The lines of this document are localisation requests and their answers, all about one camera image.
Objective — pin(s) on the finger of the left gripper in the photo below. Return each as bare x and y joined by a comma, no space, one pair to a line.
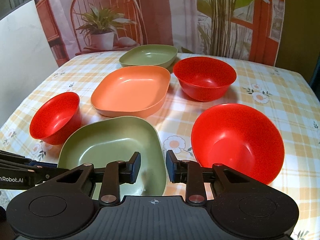
47,170

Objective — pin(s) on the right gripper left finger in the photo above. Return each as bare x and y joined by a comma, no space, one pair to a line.
115,174

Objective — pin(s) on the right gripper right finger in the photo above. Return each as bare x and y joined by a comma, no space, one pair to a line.
192,175

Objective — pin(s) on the green square plate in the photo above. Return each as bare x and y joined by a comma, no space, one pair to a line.
117,139
150,55

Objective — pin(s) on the large red bowl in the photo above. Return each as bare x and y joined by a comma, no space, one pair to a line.
241,138

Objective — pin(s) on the small red bowl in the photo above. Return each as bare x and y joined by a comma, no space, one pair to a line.
57,119

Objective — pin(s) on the orange square plate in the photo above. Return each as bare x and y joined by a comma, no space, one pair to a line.
135,91

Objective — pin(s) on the medium red bowl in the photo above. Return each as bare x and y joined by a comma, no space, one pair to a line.
204,78

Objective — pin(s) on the yellow checkered floral tablecloth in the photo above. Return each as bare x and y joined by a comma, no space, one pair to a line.
282,95

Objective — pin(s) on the printed backdrop poster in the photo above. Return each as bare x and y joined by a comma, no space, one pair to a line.
240,29

